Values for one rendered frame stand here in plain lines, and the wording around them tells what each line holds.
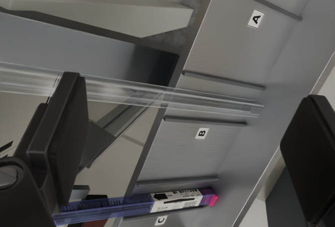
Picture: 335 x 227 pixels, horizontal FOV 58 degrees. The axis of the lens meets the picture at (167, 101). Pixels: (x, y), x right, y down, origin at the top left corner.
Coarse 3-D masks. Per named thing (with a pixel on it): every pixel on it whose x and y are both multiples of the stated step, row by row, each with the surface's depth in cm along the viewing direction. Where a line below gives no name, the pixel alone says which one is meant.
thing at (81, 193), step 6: (78, 186) 45; (84, 186) 46; (72, 192) 44; (78, 192) 45; (84, 192) 46; (72, 198) 45; (78, 198) 46; (84, 198) 46; (90, 198) 47; (96, 198) 48; (102, 198) 48; (84, 222) 46
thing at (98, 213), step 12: (204, 192) 32; (72, 204) 24; (84, 204) 24; (96, 204) 25; (108, 204) 25; (120, 204) 26; (132, 204) 27; (144, 204) 27; (204, 204) 32; (60, 216) 23; (72, 216) 24; (84, 216) 24; (96, 216) 25; (108, 216) 26; (120, 216) 26
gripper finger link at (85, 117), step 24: (72, 72) 11; (72, 96) 10; (48, 120) 9; (72, 120) 10; (24, 144) 9; (48, 144) 8; (72, 144) 10; (48, 168) 9; (72, 168) 10; (48, 192) 9
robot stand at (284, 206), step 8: (280, 176) 106; (288, 176) 99; (280, 184) 103; (288, 184) 96; (272, 192) 107; (280, 192) 100; (288, 192) 93; (272, 200) 104; (280, 200) 97; (288, 200) 90; (296, 200) 85; (272, 208) 100; (280, 208) 94; (288, 208) 88; (296, 208) 83; (272, 216) 98; (280, 216) 91; (288, 216) 86; (296, 216) 81; (272, 224) 95; (280, 224) 89; (288, 224) 84; (296, 224) 79; (304, 224) 75
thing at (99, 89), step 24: (0, 72) 16; (24, 72) 16; (48, 72) 17; (48, 96) 18; (96, 96) 19; (120, 96) 20; (144, 96) 21; (168, 96) 22; (192, 96) 24; (216, 96) 26
